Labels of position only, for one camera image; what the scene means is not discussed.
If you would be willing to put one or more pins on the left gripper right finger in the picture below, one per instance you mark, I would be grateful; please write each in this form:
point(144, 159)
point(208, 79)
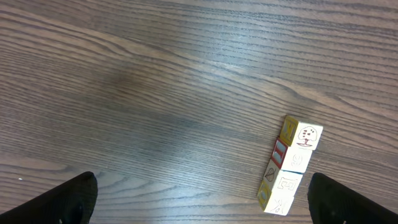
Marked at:
point(331, 202)

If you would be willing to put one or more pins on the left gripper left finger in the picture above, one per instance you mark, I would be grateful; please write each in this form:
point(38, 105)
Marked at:
point(72, 202)

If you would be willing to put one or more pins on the white block red side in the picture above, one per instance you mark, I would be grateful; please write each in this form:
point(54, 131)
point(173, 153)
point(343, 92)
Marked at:
point(281, 181)

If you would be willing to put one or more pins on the green B block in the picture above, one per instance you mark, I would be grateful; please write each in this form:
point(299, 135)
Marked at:
point(273, 202)

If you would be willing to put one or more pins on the white number block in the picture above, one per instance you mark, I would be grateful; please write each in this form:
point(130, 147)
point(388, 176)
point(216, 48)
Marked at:
point(289, 158)

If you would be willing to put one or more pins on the white block yellow side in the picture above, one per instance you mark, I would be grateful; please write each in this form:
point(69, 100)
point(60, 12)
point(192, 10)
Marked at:
point(300, 133)

